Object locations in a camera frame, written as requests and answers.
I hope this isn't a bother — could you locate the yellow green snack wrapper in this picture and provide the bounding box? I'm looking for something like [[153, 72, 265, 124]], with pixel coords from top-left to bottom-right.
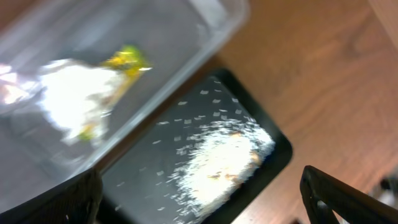
[[78, 45, 152, 143]]

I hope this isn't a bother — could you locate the black rectangular tray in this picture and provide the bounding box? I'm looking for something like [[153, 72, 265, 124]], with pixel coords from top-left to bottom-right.
[[97, 69, 292, 224]]

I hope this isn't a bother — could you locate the white tissue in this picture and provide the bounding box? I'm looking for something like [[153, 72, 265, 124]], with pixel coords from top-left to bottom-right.
[[1, 59, 126, 146]]

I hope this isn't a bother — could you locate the spilled rice pile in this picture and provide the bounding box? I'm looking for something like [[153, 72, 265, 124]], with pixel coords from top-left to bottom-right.
[[114, 79, 276, 223]]

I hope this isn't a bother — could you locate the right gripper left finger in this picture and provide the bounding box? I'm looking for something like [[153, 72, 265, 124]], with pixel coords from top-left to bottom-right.
[[1, 168, 103, 224]]

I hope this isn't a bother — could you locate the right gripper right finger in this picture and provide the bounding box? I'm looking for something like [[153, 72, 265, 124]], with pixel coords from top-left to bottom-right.
[[300, 166, 397, 224]]

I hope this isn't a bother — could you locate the clear plastic bin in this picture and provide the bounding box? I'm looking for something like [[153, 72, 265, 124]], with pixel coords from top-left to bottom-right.
[[1, 0, 249, 212]]

